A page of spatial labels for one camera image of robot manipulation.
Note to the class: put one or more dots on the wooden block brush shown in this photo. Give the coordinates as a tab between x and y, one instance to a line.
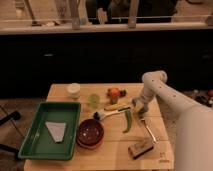
138	149

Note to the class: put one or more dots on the black stand leg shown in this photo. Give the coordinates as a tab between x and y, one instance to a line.
15	116

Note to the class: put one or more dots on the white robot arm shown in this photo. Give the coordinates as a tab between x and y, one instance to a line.
194	139

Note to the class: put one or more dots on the dark brown toy piece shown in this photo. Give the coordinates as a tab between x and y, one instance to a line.
123	93

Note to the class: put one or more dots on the white paper cup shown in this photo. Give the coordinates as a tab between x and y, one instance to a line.
74	90

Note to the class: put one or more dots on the grey folded cloth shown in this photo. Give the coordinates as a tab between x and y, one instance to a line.
57	130

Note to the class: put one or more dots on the green chili pepper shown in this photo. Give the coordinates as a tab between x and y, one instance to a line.
128	120

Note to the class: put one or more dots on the green translucent cup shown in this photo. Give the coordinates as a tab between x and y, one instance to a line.
94	100

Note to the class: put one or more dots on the orange toy fruit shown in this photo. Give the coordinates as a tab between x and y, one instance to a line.
113	94

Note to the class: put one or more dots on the white handled brush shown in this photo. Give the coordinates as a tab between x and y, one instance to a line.
100	115

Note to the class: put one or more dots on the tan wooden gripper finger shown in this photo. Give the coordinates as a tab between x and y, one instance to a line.
140	108

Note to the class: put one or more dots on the green plastic tray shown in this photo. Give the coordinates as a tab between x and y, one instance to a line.
39	144

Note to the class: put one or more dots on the silver fork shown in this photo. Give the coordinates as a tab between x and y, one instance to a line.
143	121

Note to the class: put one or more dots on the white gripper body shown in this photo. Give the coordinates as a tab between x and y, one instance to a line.
146	95

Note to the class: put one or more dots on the blue sponge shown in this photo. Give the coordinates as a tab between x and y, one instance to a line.
135	101

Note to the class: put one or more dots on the dark red bowl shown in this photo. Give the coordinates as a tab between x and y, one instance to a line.
90	134

